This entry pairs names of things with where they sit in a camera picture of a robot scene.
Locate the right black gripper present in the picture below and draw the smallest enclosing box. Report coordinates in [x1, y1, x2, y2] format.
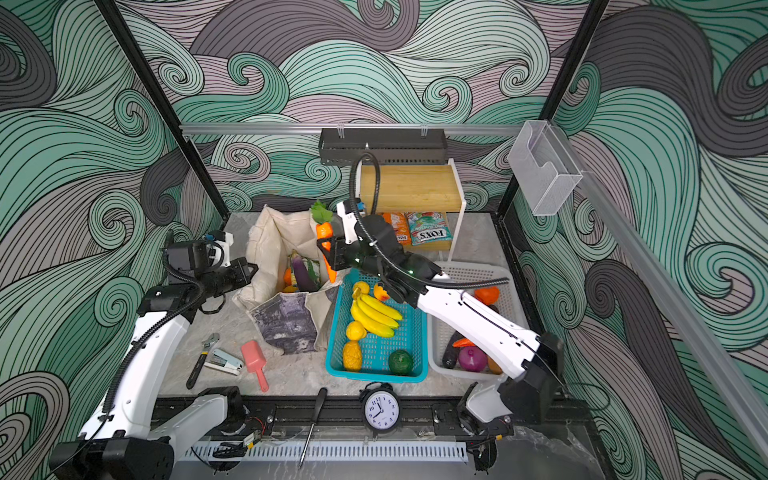
[321, 229, 396, 280]

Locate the small carrot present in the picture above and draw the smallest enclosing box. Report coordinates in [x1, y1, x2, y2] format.
[310, 200, 337, 283]

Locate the yellow banana bunch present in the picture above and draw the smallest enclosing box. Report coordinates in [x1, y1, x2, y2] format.
[350, 295, 403, 338]

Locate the purple eggplant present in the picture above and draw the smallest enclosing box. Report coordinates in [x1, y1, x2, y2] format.
[290, 252, 321, 292]

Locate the beige canvas tote bag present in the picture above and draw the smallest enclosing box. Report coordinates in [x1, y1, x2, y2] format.
[234, 206, 343, 355]

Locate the green yellow snack bag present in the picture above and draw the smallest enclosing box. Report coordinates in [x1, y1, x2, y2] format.
[302, 258, 322, 287]

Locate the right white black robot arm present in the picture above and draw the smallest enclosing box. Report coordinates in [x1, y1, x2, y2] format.
[317, 214, 563, 424]

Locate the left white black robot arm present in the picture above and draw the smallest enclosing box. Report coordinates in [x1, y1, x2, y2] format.
[49, 257, 258, 479]

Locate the orange candy bag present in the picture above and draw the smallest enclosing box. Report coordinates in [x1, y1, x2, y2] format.
[382, 212, 412, 245]

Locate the green Fox's candy bag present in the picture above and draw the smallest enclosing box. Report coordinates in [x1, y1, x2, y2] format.
[406, 212, 452, 245]

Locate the black adjustable wrench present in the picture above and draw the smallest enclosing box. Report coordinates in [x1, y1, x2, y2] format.
[185, 333, 220, 390]

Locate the white wooden shelf rack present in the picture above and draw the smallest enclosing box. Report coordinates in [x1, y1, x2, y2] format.
[354, 159, 467, 260]

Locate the white stapler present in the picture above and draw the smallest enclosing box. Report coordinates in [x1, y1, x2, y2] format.
[204, 348, 244, 376]

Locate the pink plastic scoop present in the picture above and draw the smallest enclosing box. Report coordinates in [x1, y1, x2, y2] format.
[240, 340, 269, 393]

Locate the yellow lemon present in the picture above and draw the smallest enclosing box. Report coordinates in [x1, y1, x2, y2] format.
[345, 321, 367, 342]

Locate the teal plastic basket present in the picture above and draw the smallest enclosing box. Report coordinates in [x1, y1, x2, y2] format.
[326, 269, 428, 384]

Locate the orange tangerine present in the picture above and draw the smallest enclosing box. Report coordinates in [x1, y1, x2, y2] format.
[473, 286, 500, 306]

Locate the orange carrot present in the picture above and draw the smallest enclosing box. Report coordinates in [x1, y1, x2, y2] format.
[452, 338, 475, 348]

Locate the white plastic basket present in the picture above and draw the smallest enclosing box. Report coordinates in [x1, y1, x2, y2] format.
[427, 261, 529, 382]

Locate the small dark eggplant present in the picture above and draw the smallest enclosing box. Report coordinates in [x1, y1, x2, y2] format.
[441, 331, 464, 369]

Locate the purple onion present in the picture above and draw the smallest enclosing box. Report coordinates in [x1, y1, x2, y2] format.
[458, 346, 488, 373]

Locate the black alarm clock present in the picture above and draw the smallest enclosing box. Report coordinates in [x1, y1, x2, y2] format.
[359, 382, 402, 437]

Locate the brown potato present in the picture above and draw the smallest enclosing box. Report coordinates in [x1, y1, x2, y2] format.
[487, 357, 503, 375]

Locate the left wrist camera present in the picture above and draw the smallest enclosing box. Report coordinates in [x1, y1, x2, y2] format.
[163, 230, 234, 276]

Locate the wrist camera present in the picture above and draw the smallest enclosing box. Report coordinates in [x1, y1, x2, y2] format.
[336, 198, 360, 245]
[163, 230, 234, 276]

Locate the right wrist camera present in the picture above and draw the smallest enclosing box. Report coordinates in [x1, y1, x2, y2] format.
[336, 198, 360, 245]

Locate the black metal wall tray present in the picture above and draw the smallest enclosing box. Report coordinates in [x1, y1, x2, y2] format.
[318, 128, 448, 166]

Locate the black handled screwdriver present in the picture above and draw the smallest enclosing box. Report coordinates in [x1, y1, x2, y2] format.
[298, 387, 328, 469]

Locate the white perforated cable duct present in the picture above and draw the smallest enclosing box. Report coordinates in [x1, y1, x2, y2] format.
[180, 440, 470, 463]

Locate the clear plastic wall holder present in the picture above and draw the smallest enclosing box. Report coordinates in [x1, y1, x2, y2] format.
[507, 120, 583, 217]

